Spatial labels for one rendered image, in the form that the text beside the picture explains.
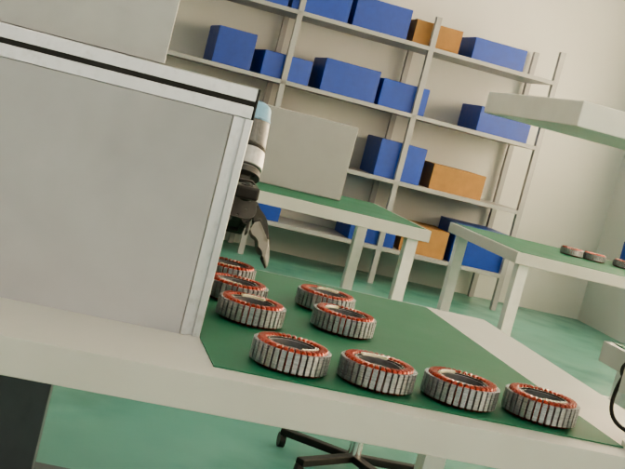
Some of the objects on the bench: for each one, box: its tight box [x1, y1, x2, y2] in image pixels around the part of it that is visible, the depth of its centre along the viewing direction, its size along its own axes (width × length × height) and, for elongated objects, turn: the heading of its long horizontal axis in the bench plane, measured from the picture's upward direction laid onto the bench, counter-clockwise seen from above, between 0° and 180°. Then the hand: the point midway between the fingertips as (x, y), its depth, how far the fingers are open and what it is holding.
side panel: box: [180, 115, 253, 338], centre depth 180 cm, size 28×3×32 cm, turn 125°
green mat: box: [199, 270, 623, 449], centre depth 206 cm, size 94×61×1 cm, turn 125°
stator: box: [216, 290, 286, 330], centre depth 189 cm, size 11×11×4 cm
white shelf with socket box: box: [485, 91, 625, 449], centre depth 176 cm, size 35×37×46 cm
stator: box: [216, 257, 257, 280], centre depth 224 cm, size 11×11×4 cm
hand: (229, 259), depth 225 cm, fingers open, 14 cm apart
